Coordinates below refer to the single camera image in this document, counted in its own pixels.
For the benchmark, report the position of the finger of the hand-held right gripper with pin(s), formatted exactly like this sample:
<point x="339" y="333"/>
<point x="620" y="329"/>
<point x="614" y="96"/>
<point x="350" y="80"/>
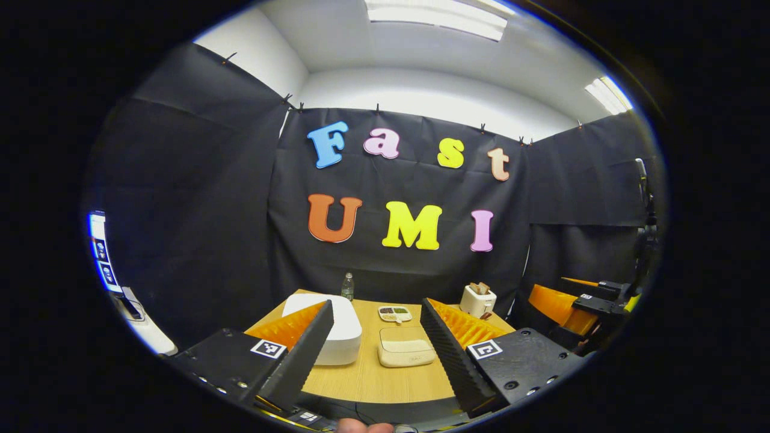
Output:
<point x="601" y="287"/>
<point x="598" y="305"/>

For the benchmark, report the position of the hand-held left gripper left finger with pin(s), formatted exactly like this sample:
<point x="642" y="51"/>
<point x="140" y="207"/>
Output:
<point x="295" y="361"/>

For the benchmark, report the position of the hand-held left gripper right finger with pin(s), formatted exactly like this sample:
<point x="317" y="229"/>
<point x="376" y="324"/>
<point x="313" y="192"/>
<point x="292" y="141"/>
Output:
<point x="457" y="361"/>

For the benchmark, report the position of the clear plastic rice container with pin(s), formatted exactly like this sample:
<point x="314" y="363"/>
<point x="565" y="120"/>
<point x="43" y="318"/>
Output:
<point x="406" y="349"/>

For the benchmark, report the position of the white rice cooker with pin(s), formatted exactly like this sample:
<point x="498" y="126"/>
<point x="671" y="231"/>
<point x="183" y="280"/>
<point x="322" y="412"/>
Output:
<point x="343" y="337"/>

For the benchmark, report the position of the white toaster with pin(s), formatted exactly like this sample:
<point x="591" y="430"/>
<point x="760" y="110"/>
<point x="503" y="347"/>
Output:
<point x="476" y="304"/>

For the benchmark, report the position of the white divided grain dish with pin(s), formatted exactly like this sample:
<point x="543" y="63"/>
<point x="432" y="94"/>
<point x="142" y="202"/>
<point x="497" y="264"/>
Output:
<point x="394" y="314"/>

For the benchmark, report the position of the clear plastic water bottle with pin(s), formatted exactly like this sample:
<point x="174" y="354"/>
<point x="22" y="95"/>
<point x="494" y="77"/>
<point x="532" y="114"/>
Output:
<point x="348" y="288"/>

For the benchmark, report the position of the white side table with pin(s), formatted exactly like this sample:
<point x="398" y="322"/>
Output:
<point x="150" y="337"/>

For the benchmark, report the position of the ceiling light panel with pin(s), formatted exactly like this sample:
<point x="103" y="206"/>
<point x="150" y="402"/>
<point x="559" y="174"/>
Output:
<point x="609" y="95"/>
<point x="436" y="17"/>

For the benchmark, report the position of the black handheld device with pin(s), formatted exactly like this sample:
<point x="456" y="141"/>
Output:
<point x="129" y="305"/>

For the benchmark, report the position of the computer monitor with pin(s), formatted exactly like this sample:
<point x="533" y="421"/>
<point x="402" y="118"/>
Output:
<point x="102" y="252"/>

